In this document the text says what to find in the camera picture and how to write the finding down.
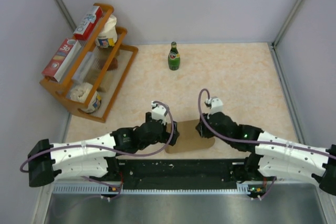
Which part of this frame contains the brown cardboard box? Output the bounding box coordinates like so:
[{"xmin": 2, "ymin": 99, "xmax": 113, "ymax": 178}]
[{"xmin": 165, "ymin": 120, "xmax": 215, "ymax": 154}]

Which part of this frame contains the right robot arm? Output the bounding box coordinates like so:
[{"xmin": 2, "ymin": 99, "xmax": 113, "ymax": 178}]
[{"xmin": 196, "ymin": 112, "xmax": 335, "ymax": 195}]

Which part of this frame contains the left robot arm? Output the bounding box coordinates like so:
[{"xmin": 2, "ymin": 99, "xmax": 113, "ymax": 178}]
[{"xmin": 27, "ymin": 112, "xmax": 180, "ymax": 187}]

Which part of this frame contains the red white box lower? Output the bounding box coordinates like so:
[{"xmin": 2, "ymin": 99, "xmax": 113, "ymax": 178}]
[{"xmin": 41, "ymin": 38, "xmax": 81, "ymax": 82}]

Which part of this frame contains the red white box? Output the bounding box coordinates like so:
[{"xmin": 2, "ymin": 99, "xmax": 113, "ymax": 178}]
[
  {"xmin": 41, "ymin": 38, "xmax": 81, "ymax": 82},
  {"xmin": 73, "ymin": 5, "xmax": 103, "ymax": 40}
]

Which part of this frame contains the red white box upper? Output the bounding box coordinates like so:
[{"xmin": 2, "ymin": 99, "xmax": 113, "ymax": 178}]
[{"xmin": 73, "ymin": 5, "xmax": 103, "ymax": 40}]

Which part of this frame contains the green glass bottle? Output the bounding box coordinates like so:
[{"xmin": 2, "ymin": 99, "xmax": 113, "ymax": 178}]
[{"xmin": 167, "ymin": 41, "xmax": 181, "ymax": 71}]

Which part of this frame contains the orange wooden rack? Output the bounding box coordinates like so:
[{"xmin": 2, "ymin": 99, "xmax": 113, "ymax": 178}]
[{"xmin": 40, "ymin": 3, "xmax": 138, "ymax": 123}]

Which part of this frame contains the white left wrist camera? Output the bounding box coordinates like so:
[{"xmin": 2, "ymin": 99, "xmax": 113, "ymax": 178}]
[{"xmin": 151, "ymin": 101, "xmax": 169, "ymax": 125}]

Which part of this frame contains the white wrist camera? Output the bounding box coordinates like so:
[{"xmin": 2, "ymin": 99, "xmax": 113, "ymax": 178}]
[
  {"xmin": 151, "ymin": 101, "xmax": 169, "ymax": 125},
  {"xmin": 205, "ymin": 97, "xmax": 224, "ymax": 115}
]

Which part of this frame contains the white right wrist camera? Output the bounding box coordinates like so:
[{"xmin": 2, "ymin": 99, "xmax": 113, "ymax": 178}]
[{"xmin": 205, "ymin": 97, "xmax": 224, "ymax": 115}]

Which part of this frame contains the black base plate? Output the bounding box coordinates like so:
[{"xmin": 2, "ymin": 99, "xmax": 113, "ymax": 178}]
[{"xmin": 89, "ymin": 158, "xmax": 263, "ymax": 190}]

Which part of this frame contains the grey cable duct rail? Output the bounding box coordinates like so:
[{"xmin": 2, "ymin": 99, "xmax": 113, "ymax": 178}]
[{"xmin": 41, "ymin": 163, "xmax": 329, "ymax": 195}]

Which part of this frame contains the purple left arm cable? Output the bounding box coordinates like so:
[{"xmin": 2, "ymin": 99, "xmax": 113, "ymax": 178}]
[{"xmin": 20, "ymin": 100, "xmax": 174, "ymax": 201}]

